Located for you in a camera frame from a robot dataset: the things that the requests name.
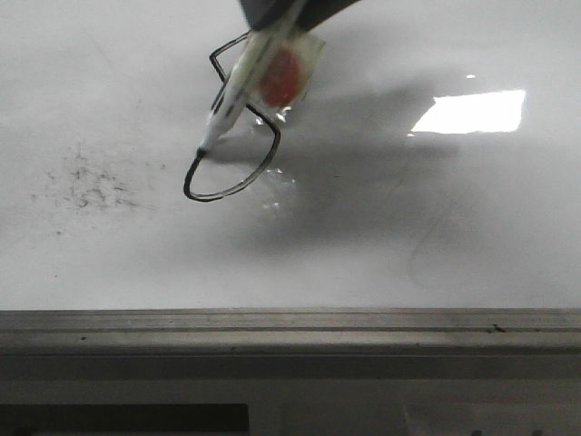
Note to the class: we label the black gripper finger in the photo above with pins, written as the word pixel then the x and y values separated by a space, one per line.
pixel 262 13
pixel 315 12

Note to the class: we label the white black whiteboard marker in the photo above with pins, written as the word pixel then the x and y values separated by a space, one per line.
pixel 259 48

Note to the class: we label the clear adhesive tape piece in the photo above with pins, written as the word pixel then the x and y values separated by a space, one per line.
pixel 307 48

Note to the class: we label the red round magnet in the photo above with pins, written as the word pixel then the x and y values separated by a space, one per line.
pixel 281 83

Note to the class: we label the white whiteboard with aluminium frame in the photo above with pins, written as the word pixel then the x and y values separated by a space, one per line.
pixel 427 189

